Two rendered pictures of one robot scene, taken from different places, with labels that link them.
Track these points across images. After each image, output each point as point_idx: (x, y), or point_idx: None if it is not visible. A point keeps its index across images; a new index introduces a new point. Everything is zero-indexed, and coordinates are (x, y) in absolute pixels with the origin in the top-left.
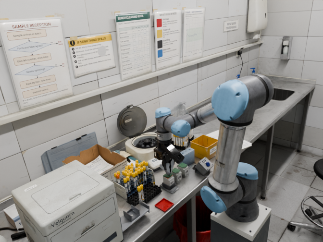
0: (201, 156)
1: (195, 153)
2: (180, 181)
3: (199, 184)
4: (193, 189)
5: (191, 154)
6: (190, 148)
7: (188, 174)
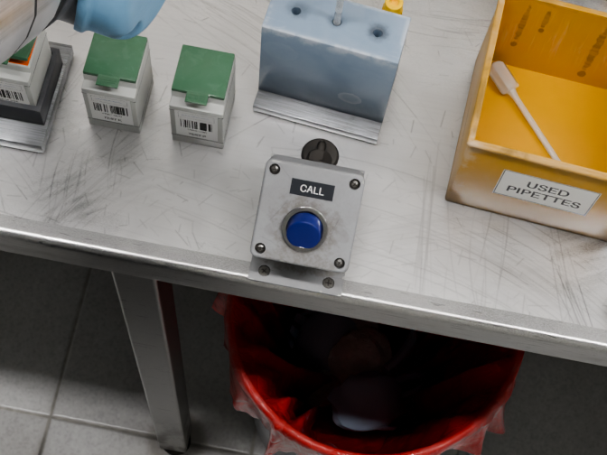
0: (461, 137)
1: (472, 86)
2: (122, 134)
3: (149, 260)
4: (73, 245)
5: (352, 69)
6: (400, 27)
7: (220, 145)
